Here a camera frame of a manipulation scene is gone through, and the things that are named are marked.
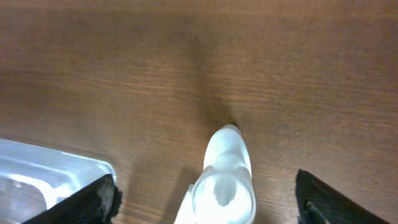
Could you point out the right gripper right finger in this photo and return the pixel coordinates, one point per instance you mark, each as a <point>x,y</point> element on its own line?
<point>318,203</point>

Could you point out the clear plastic container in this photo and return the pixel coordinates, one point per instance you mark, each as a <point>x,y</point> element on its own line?
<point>35,178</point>

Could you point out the white spray bottle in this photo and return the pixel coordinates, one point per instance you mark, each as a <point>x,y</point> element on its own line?
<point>223,193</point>

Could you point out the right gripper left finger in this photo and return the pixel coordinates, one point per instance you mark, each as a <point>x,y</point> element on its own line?
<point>97,203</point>

